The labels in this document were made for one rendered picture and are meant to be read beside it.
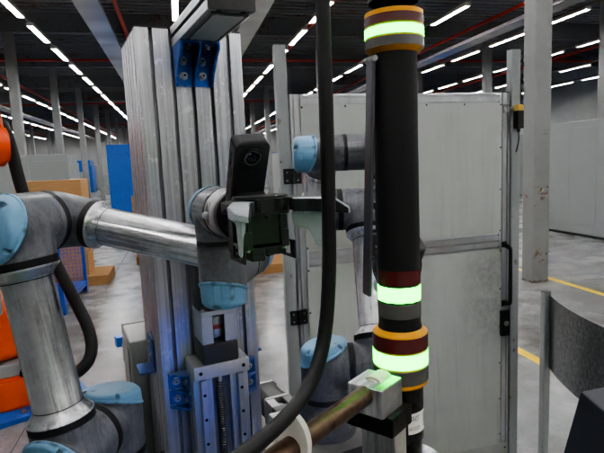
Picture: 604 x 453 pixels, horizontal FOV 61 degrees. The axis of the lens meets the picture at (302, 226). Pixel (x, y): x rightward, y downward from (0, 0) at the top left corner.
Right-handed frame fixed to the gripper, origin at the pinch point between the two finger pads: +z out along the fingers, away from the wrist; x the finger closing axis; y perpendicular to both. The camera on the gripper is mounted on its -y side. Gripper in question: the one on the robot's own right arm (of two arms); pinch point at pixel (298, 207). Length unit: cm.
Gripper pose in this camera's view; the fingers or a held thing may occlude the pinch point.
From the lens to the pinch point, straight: 54.9
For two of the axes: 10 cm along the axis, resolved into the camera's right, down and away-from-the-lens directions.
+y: 0.5, 9.9, 1.2
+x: -9.0, 1.0, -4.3
